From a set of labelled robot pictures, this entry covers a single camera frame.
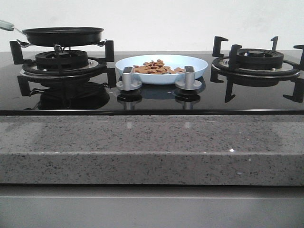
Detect right silver stove knob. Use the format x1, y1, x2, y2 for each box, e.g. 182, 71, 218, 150
175, 66, 202, 90

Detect right black pan support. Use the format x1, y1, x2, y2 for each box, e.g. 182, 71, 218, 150
210, 36, 304, 103

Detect black frying pan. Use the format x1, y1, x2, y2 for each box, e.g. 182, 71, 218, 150
20, 27, 106, 48

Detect black glass gas cooktop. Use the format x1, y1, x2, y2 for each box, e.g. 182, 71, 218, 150
0, 52, 304, 116

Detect right black gas burner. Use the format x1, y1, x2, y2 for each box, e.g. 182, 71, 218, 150
236, 48, 284, 70

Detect black pan support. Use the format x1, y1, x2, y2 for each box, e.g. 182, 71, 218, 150
10, 40, 116, 87
210, 36, 304, 103

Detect left black gas burner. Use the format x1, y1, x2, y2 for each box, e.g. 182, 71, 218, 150
35, 50, 89, 71

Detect left silver stove knob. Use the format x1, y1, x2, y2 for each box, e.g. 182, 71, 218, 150
116, 66, 142, 91

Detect left black pan support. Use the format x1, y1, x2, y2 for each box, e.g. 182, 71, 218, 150
10, 40, 116, 87

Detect brown meat pieces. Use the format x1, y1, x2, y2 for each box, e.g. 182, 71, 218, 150
133, 59, 185, 75

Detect small wire pan trivet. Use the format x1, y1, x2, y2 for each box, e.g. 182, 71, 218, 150
10, 40, 114, 75

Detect light blue plate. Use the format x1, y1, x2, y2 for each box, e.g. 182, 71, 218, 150
115, 55, 208, 85

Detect silver stove knob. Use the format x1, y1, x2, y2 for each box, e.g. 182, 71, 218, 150
175, 66, 202, 90
116, 66, 142, 91

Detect grey cabinet drawer front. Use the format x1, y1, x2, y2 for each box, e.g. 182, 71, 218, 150
0, 186, 304, 228

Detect black gas burner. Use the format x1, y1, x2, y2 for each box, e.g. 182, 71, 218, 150
35, 50, 89, 71
236, 48, 284, 70

